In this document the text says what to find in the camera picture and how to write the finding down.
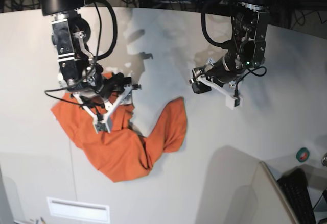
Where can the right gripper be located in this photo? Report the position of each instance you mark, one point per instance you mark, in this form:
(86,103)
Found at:
(99,87)

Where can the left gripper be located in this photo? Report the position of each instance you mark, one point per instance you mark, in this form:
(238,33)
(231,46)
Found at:
(216,74)

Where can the orange t-shirt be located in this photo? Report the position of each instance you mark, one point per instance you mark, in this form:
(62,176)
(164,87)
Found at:
(123,154)

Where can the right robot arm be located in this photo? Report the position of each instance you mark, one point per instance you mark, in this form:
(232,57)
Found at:
(80,74)

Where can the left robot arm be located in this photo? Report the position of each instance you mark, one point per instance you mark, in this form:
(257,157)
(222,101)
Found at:
(245,50)

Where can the green tape roll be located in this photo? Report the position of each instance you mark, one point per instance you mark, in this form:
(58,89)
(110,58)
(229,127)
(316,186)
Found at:
(302,155)

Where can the white label plate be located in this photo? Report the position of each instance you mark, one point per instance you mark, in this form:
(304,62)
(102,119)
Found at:
(79,210)

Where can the black keyboard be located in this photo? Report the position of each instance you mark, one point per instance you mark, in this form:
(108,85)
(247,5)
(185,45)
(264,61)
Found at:
(294,186)

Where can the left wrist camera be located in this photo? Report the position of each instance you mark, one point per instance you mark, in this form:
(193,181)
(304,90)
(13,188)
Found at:
(233,102)

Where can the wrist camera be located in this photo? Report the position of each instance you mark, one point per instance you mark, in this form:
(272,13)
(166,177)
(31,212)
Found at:
(102,127)
(233,102)

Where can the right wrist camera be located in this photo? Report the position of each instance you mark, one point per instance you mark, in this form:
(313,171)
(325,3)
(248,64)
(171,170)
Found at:
(102,127)

